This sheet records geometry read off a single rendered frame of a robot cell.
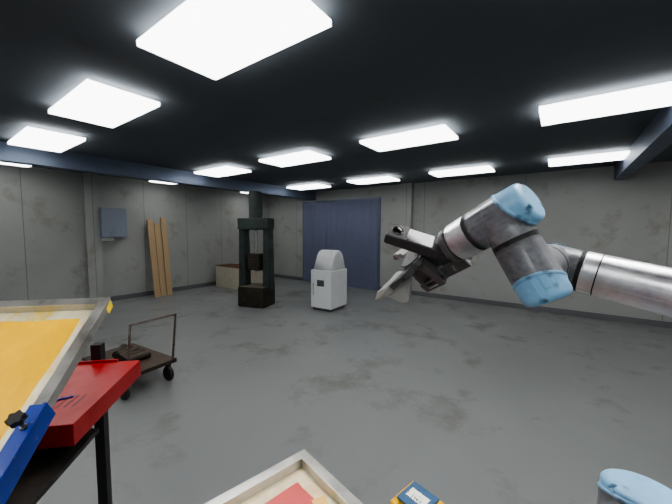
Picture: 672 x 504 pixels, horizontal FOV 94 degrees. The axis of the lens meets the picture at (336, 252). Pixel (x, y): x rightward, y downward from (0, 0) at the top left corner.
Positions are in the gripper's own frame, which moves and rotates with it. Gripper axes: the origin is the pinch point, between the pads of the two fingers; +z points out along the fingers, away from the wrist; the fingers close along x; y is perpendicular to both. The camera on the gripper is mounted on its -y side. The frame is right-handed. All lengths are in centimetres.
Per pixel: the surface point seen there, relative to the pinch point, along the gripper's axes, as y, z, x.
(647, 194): 452, 20, 673
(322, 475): 40, 67, -28
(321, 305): 137, 538, 342
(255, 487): 23, 76, -40
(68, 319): -69, 113, -26
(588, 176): 373, 74, 707
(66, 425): -40, 120, -53
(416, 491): 65, 48, -20
